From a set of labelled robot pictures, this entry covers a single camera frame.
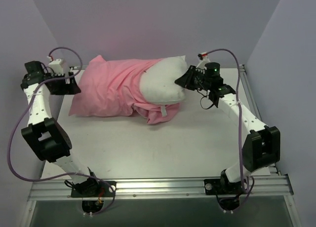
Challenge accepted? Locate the black short right cable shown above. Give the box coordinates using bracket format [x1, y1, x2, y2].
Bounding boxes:
[199, 90, 215, 111]

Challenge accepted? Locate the pink floral pillowcase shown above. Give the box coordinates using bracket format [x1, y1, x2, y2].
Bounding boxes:
[68, 55, 180, 124]

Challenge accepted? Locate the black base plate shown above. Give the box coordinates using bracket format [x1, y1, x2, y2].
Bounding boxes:
[203, 176, 249, 210]
[71, 177, 117, 214]

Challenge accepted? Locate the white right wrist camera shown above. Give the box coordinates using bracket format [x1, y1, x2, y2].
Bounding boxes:
[196, 52, 210, 69]

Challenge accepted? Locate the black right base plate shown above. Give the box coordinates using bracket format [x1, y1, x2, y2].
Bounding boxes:
[203, 176, 249, 210]

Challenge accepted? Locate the aluminium front rail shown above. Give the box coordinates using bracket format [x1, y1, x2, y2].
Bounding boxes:
[28, 175, 294, 201]

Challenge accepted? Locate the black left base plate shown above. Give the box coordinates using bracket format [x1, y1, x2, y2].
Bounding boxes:
[71, 177, 117, 214]

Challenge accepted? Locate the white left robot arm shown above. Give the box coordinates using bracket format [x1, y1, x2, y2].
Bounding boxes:
[21, 61, 100, 197]

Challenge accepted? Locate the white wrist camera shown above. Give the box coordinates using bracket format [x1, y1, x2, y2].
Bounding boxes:
[196, 52, 210, 69]
[48, 58, 70, 76]

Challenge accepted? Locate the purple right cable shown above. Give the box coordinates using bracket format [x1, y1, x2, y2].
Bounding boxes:
[208, 48, 255, 203]

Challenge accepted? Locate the white pillow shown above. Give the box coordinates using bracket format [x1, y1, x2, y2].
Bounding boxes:
[139, 55, 187, 117]

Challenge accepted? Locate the aluminium back rail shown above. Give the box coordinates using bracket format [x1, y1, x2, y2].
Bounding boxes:
[70, 65, 245, 72]

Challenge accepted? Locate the aluminium rail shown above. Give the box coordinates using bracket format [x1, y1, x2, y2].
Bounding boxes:
[28, 175, 294, 201]
[238, 65, 282, 176]
[70, 65, 245, 72]

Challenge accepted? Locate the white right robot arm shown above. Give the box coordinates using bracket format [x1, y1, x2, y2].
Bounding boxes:
[175, 62, 280, 194]

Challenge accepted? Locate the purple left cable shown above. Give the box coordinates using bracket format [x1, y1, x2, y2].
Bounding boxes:
[6, 47, 117, 215]

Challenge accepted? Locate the purple cable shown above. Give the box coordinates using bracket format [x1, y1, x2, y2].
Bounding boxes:
[6, 47, 117, 215]
[208, 48, 255, 203]

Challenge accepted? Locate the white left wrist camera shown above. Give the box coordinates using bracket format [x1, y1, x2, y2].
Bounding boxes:
[48, 58, 70, 76]

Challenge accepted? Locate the aluminium right side rail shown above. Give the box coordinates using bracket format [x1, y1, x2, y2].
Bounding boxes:
[238, 65, 282, 176]

